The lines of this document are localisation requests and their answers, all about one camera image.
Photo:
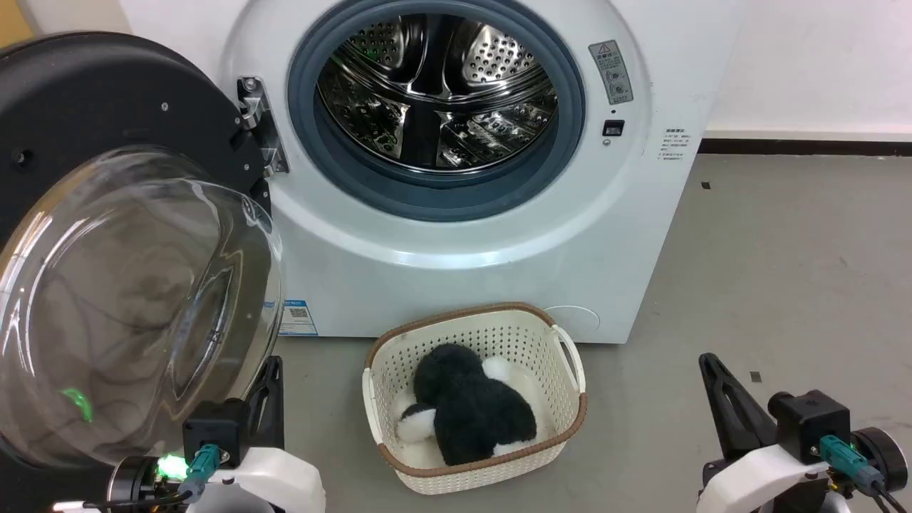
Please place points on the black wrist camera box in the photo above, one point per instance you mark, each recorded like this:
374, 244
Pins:
214, 436
809, 424

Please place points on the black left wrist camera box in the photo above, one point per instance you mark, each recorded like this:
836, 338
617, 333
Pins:
214, 436

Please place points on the metal door hinge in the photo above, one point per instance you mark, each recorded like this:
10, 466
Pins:
260, 117

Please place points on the black door latch slot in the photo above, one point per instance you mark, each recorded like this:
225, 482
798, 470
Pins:
613, 128

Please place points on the stainless steel washer drum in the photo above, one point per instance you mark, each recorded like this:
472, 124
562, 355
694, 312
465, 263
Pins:
427, 92

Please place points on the wooden panel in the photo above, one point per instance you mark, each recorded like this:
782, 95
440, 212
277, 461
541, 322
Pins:
14, 21

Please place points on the black round glass washer door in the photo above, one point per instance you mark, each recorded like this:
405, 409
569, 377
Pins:
85, 92

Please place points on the white front-load washing machine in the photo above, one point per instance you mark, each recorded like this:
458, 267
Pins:
463, 285

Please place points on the cream perforated laundry basket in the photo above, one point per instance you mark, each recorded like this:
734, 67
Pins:
499, 335

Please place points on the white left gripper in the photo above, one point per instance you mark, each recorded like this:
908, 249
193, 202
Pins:
278, 481

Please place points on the black white plush toy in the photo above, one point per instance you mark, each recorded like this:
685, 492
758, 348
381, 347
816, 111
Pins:
463, 413

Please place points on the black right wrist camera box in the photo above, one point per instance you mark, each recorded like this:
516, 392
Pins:
809, 424

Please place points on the black wall baseboard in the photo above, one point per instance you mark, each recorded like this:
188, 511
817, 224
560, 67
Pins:
805, 147

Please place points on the grey warning label sticker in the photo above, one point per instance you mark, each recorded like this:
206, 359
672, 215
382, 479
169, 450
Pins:
611, 71

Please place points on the blue white energy label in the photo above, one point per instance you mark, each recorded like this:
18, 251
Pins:
297, 318

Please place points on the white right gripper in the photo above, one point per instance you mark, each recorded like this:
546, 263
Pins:
748, 484

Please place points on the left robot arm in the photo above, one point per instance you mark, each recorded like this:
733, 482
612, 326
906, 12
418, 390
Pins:
128, 481

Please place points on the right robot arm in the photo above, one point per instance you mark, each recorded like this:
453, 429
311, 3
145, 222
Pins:
887, 456

